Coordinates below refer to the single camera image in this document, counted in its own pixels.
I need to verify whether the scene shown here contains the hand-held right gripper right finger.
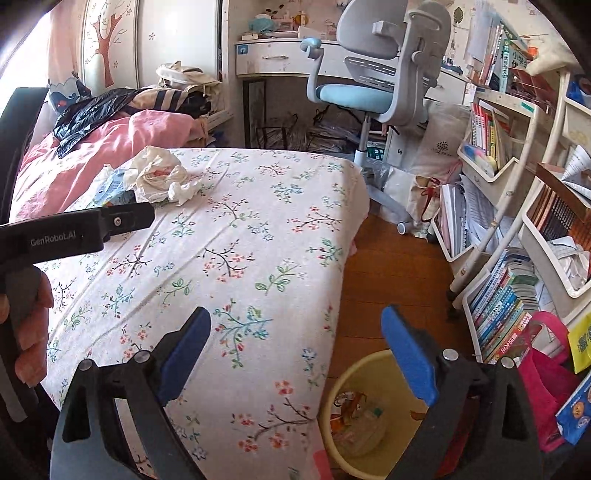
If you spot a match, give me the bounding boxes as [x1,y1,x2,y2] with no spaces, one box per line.
[380,305,543,480]

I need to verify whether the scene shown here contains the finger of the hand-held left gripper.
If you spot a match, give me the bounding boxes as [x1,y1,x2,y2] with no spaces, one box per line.
[98,202,156,243]

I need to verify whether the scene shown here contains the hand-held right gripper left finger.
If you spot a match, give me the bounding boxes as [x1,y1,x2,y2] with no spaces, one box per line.
[50,306,212,480]

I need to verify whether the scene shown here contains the light blue packet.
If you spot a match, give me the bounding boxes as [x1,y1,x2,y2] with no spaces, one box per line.
[85,166,139,209]

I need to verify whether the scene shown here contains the yellow waste bin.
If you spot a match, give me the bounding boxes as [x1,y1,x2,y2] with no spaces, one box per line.
[318,349,467,480]

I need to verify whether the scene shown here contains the white plastic bag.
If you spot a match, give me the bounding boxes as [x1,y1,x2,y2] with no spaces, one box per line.
[124,146,191,204]

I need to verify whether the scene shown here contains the person's left hand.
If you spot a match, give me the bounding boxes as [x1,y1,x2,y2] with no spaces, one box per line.
[0,271,55,388]

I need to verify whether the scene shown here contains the crumpled white tissue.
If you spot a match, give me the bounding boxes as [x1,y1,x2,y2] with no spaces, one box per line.
[167,179,204,207]

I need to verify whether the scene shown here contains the orange snack wrapper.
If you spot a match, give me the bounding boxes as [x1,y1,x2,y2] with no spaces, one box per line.
[331,390,370,422]

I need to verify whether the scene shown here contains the pink blanket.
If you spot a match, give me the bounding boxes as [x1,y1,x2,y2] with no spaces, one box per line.
[11,111,205,222]

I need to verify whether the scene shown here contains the clear plastic wrapper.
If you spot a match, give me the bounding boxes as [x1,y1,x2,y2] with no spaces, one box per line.
[332,408,389,459]

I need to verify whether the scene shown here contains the stack of colourful books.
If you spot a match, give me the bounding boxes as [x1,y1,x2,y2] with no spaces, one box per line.
[468,257,546,365]

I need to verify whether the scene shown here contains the black plastic bag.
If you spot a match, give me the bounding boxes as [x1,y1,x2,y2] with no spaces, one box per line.
[53,88,139,155]

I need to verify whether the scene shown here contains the floral bed sheet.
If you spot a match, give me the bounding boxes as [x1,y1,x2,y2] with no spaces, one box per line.
[11,147,370,480]

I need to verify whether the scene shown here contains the beige navy striped cloth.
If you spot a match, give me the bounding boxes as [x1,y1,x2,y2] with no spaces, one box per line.
[134,83,214,116]

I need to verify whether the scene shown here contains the pink tote bag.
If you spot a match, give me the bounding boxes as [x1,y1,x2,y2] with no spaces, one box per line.
[517,311,583,454]

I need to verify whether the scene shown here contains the cartoon print pillow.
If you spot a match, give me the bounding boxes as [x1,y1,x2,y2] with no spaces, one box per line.
[46,76,92,112]

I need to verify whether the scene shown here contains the stack of spiral notebooks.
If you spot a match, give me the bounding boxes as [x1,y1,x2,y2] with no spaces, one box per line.
[438,178,505,260]

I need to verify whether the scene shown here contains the beige backpack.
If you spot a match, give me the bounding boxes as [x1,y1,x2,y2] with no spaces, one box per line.
[156,61,222,89]

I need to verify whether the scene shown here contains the yellow booklet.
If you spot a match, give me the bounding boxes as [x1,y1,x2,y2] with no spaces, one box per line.
[567,314,591,376]

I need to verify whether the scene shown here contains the blue picture book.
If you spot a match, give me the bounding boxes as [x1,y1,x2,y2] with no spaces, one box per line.
[555,383,591,446]

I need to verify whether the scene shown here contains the crumpled white papers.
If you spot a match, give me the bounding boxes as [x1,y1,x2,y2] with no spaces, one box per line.
[547,235,591,292]

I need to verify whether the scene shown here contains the dark cloth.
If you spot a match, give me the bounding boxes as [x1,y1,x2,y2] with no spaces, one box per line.
[0,383,63,480]

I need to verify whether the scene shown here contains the white wardrobe tree decal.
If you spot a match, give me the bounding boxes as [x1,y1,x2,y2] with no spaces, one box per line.
[81,0,223,90]

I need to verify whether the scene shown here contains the white tiered book rack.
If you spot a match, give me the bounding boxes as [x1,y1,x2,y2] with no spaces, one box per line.
[431,60,591,370]

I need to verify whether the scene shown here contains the pink curtain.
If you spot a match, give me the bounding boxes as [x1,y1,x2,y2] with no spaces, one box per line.
[48,0,87,85]

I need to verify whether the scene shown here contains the row of brown books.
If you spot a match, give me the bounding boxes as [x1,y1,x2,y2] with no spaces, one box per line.
[526,182,583,241]

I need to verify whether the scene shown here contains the clear plastic packages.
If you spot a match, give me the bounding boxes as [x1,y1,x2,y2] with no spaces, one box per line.
[256,111,370,156]

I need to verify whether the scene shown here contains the white tote bag tree print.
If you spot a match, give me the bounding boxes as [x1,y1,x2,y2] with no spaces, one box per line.
[406,104,470,183]

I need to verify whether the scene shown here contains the white desk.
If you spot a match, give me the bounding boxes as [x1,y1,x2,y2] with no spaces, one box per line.
[235,36,472,108]

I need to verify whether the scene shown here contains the row of red spine books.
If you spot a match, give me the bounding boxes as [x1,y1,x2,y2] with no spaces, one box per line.
[470,102,509,171]

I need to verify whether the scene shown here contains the row of tall books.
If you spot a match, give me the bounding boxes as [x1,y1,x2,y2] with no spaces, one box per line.
[464,14,537,94]

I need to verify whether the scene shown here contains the grey blue office chair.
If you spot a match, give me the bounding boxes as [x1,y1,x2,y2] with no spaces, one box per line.
[300,0,452,236]

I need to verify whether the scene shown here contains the white bag red handles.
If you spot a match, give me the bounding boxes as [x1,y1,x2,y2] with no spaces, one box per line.
[406,175,447,239]

